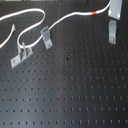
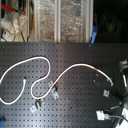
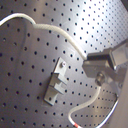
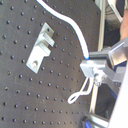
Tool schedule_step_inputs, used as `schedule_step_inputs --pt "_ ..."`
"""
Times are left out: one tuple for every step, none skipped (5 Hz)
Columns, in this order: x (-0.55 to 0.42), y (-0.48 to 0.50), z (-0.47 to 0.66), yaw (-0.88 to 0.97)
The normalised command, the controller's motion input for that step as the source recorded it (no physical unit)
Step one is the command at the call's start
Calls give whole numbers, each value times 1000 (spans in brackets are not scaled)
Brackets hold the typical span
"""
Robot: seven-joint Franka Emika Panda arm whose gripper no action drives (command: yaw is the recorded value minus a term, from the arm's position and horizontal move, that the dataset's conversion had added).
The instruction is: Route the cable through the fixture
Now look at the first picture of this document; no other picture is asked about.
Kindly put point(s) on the grey metal cable clip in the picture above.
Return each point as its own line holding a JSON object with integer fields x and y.
{"x": 45, "y": 32}
{"x": 23, "y": 54}
{"x": 112, "y": 31}

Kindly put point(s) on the left grey metal cable clip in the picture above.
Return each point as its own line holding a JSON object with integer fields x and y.
{"x": 23, "y": 54}

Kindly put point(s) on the middle grey metal cable clip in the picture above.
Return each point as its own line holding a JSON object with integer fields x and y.
{"x": 45, "y": 32}

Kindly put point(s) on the right grey metal cable clip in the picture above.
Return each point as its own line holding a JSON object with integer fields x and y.
{"x": 112, "y": 31}

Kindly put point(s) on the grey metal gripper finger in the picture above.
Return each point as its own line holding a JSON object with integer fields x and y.
{"x": 115, "y": 9}

